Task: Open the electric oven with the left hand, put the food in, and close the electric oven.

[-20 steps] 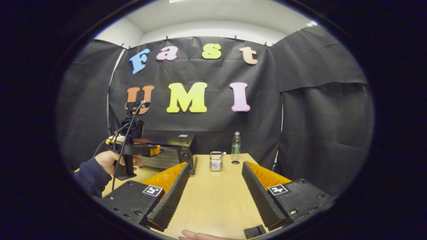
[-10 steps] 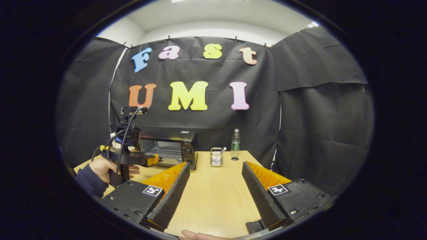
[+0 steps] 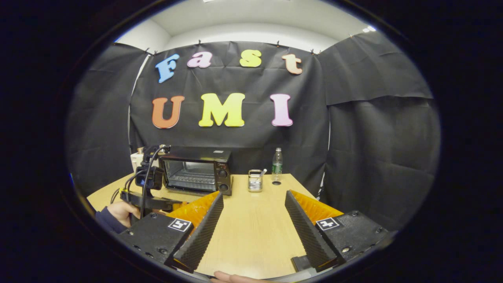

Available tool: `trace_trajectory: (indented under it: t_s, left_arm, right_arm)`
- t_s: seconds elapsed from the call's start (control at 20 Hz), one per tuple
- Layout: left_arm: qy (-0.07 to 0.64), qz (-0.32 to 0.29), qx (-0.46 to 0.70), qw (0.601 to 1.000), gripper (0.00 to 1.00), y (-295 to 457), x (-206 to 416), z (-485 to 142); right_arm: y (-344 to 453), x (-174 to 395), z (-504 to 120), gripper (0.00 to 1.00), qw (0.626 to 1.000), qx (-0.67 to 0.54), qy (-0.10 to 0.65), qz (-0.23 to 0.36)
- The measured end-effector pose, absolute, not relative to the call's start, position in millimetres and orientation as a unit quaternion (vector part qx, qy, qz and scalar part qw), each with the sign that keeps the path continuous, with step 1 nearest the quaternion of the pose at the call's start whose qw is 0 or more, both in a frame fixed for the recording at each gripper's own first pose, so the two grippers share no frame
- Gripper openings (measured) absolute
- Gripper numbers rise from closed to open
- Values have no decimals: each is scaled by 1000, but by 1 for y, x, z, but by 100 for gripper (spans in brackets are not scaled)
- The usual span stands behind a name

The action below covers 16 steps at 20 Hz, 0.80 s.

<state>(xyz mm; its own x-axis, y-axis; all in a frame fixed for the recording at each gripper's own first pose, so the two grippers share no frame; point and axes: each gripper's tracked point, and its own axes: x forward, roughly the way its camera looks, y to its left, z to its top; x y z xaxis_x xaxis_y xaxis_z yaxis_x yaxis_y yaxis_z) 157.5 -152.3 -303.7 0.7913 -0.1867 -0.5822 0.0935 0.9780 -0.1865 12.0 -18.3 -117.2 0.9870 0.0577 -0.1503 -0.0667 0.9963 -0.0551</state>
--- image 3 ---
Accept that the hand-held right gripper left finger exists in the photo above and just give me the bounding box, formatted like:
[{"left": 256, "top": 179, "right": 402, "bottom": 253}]
[{"left": 118, "top": 192, "right": 224, "bottom": 274}]

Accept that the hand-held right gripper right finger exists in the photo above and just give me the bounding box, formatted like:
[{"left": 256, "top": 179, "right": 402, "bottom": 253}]
[{"left": 285, "top": 190, "right": 389, "bottom": 272}]

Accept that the black electric oven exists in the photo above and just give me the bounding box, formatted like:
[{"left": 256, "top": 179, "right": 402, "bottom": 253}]
[{"left": 159, "top": 146, "right": 233, "bottom": 196}]

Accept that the white toaster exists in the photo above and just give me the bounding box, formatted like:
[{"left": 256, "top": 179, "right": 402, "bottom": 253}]
[{"left": 131, "top": 147, "right": 146, "bottom": 173}]

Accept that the clear water bottle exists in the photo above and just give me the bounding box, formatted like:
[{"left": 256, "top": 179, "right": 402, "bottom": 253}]
[{"left": 272, "top": 148, "right": 283, "bottom": 175}]

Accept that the black backdrop cloth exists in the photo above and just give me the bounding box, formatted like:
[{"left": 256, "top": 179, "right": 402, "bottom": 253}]
[{"left": 67, "top": 31, "right": 441, "bottom": 232}]

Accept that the wire oven rack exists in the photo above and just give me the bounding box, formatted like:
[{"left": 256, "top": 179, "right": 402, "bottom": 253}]
[{"left": 167, "top": 172, "right": 216, "bottom": 191}]

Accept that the wire mesh holder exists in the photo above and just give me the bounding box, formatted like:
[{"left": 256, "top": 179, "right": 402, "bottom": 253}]
[{"left": 248, "top": 169, "right": 263, "bottom": 192}]

